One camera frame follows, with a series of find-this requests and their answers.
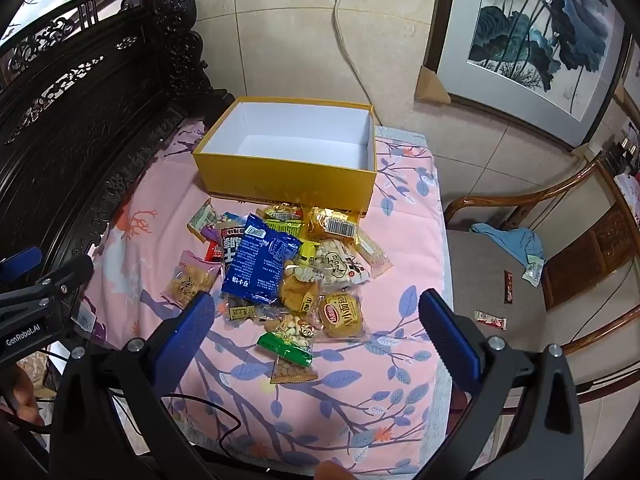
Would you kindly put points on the wooden armchair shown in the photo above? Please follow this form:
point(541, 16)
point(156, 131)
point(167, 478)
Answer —
point(495, 285)

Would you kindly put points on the green white nut packet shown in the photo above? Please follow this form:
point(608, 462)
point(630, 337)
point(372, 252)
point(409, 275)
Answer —
point(290, 337)

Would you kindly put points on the golden shiny snack packet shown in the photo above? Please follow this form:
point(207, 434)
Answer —
point(280, 211)

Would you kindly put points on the black packet white characters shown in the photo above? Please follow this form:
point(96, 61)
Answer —
point(231, 245)

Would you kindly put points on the pink leaf-print cloth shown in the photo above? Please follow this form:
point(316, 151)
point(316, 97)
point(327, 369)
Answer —
point(360, 375)

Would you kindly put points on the cardboard corner protector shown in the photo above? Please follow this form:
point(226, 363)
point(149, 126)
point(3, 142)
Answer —
point(431, 87)

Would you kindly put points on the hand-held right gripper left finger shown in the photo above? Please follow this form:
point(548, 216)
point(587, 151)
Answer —
point(192, 321)

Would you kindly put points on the framed lotus painting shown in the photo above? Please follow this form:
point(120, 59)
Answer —
point(530, 35)

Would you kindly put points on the small green white packet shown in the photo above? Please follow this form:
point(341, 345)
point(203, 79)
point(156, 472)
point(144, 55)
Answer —
point(534, 270)

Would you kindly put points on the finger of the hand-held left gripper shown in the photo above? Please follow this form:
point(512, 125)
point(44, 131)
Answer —
point(65, 280)
point(22, 262)

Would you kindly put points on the blue cloth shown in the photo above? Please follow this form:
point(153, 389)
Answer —
point(515, 242)

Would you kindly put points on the person's left hand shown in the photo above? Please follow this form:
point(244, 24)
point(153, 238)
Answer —
point(22, 395)

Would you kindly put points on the yellow cardboard box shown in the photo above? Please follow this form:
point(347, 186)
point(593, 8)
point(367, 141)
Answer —
point(280, 180)

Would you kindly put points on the orange packet with barcode label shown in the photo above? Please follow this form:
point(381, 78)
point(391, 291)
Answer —
point(332, 221)

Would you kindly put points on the kraft paper peanut packet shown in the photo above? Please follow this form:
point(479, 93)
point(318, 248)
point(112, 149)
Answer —
point(295, 371)
point(247, 310)

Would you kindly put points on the round yellow cake packet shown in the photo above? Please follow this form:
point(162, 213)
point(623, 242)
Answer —
point(341, 314)

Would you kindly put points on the small red white packet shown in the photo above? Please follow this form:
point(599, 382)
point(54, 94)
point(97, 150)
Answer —
point(490, 320)

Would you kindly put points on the yellow-green snack packet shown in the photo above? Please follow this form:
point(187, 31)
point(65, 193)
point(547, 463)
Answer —
point(282, 226)

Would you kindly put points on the pale crisps packet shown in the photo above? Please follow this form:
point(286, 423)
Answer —
point(190, 280)

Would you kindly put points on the yellow clear snack packet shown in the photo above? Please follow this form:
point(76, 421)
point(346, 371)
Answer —
point(308, 252)

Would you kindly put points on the red black snack packet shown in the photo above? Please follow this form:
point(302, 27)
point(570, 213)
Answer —
point(214, 251)

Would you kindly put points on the blue snack bag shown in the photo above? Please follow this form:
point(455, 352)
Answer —
point(260, 260)

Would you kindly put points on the orange bun packet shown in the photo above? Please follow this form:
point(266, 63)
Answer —
point(297, 295)

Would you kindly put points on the small green orange packet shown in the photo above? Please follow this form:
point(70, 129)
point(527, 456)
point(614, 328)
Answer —
point(202, 217)

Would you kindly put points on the clear tan biscuit packet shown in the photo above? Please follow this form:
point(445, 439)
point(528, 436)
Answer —
point(375, 252)

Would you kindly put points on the carved dark wooden bench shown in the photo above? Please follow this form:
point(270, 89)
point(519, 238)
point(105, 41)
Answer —
point(85, 125)

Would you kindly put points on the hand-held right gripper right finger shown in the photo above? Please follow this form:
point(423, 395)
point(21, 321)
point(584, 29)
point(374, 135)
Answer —
point(447, 337)

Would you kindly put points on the small purple packet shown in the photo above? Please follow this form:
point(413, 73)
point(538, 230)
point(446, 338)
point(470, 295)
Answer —
point(210, 233)

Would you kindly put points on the black plugs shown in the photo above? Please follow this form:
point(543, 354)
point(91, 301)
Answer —
point(625, 152)

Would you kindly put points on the brown bar packet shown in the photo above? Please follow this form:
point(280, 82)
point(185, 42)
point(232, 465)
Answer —
point(509, 287)

